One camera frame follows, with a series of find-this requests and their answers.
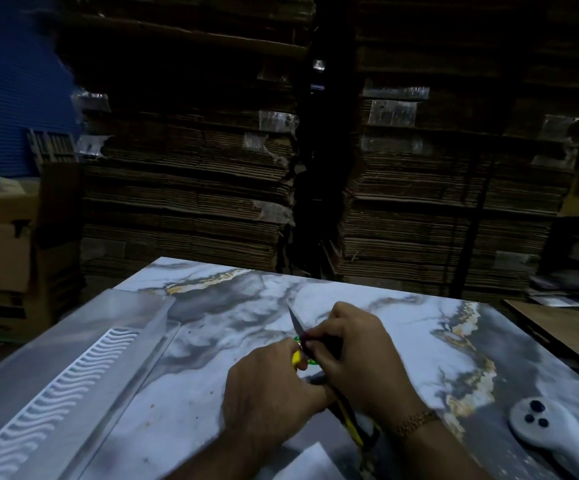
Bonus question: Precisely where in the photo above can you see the brown wooden board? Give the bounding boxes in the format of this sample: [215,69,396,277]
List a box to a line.
[501,299,579,381]

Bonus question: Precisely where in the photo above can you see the white handheld controller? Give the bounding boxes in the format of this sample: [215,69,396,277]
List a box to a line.
[508,397,579,480]

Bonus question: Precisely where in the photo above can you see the person's right forearm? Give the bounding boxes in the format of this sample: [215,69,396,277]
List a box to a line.
[398,417,522,480]

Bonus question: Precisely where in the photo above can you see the clear acrylic wavy panel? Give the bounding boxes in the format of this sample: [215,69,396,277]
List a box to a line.
[0,289,184,480]

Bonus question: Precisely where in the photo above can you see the wooden slatted frame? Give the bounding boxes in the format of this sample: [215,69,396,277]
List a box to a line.
[26,128,78,164]

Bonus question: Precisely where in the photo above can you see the white paper sheet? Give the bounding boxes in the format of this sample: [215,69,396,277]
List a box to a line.
[264,442,346,480]

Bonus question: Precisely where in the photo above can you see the person's left hand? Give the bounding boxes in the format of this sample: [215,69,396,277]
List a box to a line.
[221,337,337,449]

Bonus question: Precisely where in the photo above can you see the yellow handled cutting pliers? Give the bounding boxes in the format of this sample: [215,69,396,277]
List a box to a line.
[286,304,373,453]

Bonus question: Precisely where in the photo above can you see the gold bracelet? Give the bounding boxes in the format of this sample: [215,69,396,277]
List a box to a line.
[393,409,443,439]

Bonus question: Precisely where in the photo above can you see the person's left forearm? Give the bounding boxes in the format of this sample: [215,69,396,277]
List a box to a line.
[167,429,292,480]

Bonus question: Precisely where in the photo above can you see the stack of flattened cardboard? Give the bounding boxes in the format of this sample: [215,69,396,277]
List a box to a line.
[337,0,579,298]
[67,0,317,276]

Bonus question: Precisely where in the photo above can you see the person's right hand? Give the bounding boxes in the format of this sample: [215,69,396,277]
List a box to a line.
[301,301,441,431]

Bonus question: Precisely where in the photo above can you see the small green plastic part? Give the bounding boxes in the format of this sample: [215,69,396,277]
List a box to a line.
[293,336,322,368]

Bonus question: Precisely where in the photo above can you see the open brown cardboard box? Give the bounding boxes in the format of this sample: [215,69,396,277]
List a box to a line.
[0,162,86,341]

